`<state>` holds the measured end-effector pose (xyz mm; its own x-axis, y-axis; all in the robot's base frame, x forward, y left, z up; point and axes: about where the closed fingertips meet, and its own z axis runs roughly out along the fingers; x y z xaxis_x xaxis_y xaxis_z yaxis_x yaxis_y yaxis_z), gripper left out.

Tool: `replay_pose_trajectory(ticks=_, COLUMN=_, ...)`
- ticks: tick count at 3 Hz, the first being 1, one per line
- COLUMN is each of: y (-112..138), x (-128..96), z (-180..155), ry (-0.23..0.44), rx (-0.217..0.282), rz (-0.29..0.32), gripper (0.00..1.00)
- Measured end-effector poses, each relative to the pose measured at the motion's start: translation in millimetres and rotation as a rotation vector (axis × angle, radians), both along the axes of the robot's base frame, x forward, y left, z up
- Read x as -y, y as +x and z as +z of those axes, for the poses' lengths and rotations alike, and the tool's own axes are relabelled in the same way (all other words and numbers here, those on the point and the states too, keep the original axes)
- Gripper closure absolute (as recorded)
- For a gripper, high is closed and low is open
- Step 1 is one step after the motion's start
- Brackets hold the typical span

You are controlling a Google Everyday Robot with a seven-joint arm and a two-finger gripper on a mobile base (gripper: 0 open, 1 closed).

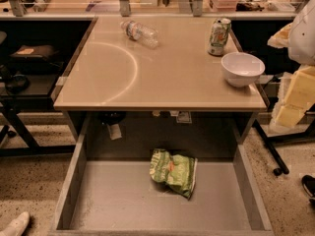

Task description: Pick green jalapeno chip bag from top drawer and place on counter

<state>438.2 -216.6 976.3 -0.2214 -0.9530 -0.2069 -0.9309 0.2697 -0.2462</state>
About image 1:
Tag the black bag with label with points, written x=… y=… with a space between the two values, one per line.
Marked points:
x=38 y=53

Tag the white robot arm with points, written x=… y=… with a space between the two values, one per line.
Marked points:
x=299 y=39

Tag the green jalapeno chip bag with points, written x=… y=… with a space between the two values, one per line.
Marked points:
x=176 y=171

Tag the white bowl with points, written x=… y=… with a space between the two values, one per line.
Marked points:
x=241 y=69

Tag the black headphones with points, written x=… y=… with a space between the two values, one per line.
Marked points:
x=15 y=84

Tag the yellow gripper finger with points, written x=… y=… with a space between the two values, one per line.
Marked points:
x=280 y=38
x=299 y=96

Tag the green drink can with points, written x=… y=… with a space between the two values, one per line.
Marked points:
x=219 y=35

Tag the black side table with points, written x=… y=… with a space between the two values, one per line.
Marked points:
x=65 y=35

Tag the black shoe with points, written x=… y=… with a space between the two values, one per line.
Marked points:
x=308 y=183

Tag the open grey drawer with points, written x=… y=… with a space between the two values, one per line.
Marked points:
x=108 y=190

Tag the clear plastic water bottle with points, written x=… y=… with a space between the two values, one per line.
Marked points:
x=140 y=33

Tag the white shoe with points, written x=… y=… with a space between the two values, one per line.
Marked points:
x=17 y=226

